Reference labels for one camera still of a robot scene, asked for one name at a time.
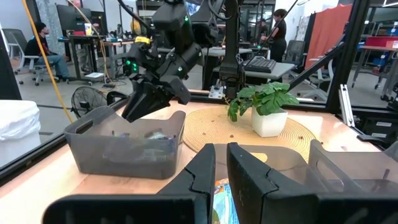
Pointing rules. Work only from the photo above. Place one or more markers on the orange partition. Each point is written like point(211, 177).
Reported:
point(329, 34)

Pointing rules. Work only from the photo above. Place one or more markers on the black keyboard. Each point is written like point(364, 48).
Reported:
point(260, 65)

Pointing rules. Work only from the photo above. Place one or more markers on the grey office chair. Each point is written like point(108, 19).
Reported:
point(15, 43)

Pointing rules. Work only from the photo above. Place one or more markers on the grey desk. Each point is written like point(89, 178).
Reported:
point(280, 70)

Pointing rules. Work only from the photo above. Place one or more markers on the blue granola bar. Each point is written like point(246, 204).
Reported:
point(157, 135)
point(124, 135)

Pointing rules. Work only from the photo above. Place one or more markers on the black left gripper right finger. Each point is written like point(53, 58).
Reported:
point(255, 193)

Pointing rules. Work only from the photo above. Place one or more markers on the white mounting plate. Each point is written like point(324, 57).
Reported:
point(216, 92)

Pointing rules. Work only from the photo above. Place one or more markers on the black desk with legs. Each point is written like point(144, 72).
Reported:
point(81, 39)

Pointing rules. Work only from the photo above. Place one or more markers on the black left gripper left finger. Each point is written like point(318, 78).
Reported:
point(192, 186)

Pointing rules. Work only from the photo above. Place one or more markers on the red green granola bar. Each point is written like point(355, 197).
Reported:
point(225, 202)

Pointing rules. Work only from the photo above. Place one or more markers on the standing person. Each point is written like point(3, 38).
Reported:
point(278, 34)

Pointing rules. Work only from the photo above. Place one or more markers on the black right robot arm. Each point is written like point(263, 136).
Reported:
point(177, 21)

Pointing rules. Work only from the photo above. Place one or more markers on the white trash bin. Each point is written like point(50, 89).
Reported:
point(18, 130)

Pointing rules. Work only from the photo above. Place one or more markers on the seated person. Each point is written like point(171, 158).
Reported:
point(46, 53)

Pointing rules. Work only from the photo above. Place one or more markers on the silver aluminium bracket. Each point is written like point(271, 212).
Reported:
point(346, 105)

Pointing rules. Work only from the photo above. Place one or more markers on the black floor fan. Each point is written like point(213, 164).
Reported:
point(88, 101)

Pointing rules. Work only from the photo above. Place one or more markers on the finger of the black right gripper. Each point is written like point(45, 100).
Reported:
point(178, 90)
point(146, 99)

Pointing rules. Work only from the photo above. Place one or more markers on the green plant in white pot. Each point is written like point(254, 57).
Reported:
point(269, 121)

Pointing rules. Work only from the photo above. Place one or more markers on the black aluminium table frame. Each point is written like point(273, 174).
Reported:
point(348, 62)

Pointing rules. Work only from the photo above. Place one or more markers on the black monitor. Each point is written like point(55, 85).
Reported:
point(73, 18)

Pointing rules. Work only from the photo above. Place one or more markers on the red box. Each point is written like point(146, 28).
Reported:
point(381, 41)

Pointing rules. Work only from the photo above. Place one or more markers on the round wooden board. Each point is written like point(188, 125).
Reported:
point(211, 127)

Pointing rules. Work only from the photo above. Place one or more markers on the yellow clip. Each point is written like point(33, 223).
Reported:
point(143, 40)

